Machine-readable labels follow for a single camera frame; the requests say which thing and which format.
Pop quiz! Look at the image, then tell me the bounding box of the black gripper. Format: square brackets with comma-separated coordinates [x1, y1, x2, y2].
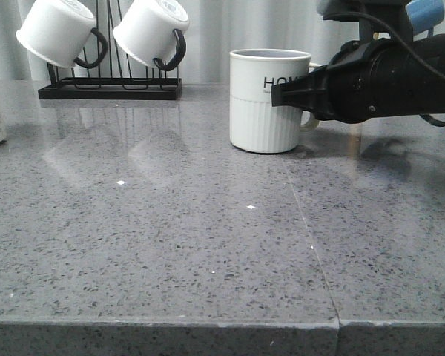
[271, 36, 445, 123]

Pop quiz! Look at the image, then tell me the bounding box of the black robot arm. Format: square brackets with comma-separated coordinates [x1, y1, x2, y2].
[271, 1, 445, 127]

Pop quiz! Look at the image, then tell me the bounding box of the white HOME cup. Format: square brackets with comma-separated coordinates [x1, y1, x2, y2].
[229, 48, 319, 154]

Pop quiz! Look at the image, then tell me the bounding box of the black cable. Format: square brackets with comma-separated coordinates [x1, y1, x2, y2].
[350, 10, 445, 128]

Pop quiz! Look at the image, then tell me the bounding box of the black wire mug rack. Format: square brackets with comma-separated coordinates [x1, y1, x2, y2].
[38, 1, 182, 100]

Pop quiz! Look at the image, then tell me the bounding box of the white enamel mug black handle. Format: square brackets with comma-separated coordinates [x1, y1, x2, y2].
[16, 0, 108, 69]

